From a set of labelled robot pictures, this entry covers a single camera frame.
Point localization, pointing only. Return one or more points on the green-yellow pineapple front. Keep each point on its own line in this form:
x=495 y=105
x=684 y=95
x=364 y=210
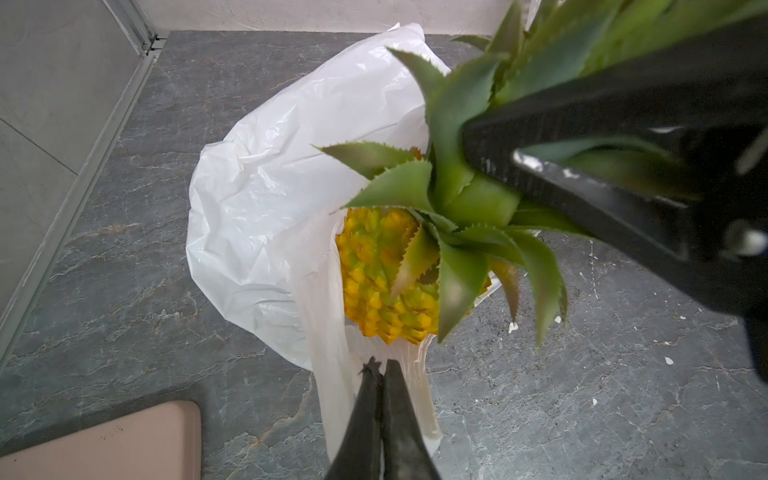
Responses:
x=422 y=240

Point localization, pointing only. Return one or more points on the white plastic bag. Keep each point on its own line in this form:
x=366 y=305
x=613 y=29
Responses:
x=266 y=205

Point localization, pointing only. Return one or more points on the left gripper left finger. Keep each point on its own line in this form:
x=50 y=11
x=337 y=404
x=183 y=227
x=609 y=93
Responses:
x=359 y=456

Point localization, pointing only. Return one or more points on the pink rectangular block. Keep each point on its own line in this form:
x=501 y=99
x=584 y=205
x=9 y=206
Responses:
x=160 y=442

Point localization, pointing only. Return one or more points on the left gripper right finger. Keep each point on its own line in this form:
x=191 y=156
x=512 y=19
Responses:
x=405 y=454

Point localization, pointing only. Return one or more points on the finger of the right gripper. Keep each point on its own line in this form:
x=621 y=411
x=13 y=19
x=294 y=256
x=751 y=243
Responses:
x=686 y=121
x=714 y=251

